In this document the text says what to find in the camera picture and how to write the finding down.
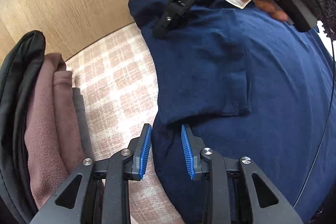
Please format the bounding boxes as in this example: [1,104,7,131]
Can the person's right hand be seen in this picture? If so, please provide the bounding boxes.
[253,0,289,22]

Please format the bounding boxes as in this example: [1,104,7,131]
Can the pink plaid tablecloth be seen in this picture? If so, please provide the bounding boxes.
[64,23,185,224]

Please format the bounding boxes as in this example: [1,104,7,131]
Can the mauve folded garment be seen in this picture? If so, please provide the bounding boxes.
[24,53,85,208]

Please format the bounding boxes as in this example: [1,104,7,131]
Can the navy blue t-shirt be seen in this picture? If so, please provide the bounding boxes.
[128,0,335,223]

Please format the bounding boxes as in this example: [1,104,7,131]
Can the black folded garment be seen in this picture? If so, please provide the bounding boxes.
[1,31,46,223]

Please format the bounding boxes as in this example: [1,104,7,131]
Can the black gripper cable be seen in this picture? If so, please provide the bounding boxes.
[260,0,336,209]

